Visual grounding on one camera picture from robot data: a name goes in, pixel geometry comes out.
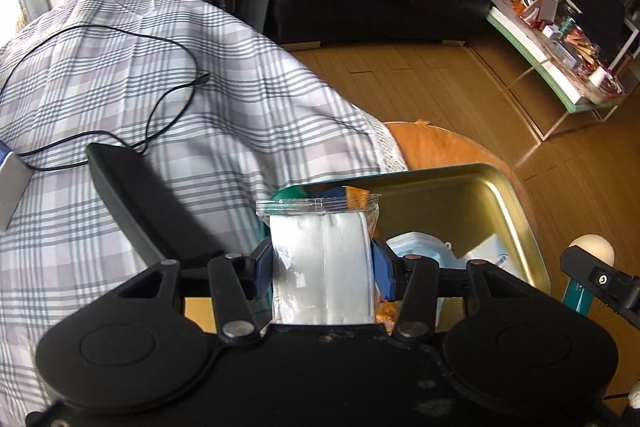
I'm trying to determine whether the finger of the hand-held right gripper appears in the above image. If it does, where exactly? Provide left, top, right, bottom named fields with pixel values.
left=559, top=246, right=640, bottom=314

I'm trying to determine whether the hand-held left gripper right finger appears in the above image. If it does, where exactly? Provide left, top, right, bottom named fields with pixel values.
left=371, top=238, right=527, bottom=342

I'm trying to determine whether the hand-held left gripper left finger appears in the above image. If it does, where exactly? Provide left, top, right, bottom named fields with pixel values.
left=117, top=239, right=276, bottom=342

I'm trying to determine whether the beige sponge with green handle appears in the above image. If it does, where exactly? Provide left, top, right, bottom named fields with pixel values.
left=567, top=234, right=613, bottom=318

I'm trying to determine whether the clear bag of cotton pads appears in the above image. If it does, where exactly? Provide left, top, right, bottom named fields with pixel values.
left=255, top=194, right=383, bottom=325

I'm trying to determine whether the gold metal tray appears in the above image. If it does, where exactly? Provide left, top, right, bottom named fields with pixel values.
left=270, top=163, right=553, bottom=323

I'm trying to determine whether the gold flat box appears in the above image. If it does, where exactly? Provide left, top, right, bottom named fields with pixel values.
left=184, top=297, right=217, bottom=330

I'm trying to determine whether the orange sponge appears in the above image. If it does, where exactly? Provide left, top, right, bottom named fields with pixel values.
left=312, top=186, right=383, bottom=210

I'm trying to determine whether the white lace cloth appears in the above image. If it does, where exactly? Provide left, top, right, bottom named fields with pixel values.
left=357, top=107, right=408, bottom=172

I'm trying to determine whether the grey plaid tablecloth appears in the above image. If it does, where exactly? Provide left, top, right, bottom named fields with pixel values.
left=0, top=0, right=408, bottom=413

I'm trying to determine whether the glass coffee table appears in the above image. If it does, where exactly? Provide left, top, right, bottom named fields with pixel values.
left=487, top=0, right=628, bottom=142

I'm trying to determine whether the pile of table clutter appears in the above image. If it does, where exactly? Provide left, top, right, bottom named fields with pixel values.
left=505, top=0, right=626, bottom=98

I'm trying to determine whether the grey flat device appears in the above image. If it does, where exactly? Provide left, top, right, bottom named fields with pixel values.
left=0, top=139, right=32, bottom=232

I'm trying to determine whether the black chair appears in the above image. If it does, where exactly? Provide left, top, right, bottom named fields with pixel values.
left=570, top=0, right=626, bottom=58

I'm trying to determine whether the black cable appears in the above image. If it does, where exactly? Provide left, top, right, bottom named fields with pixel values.
left=0, top=26, right=211, bottom=170

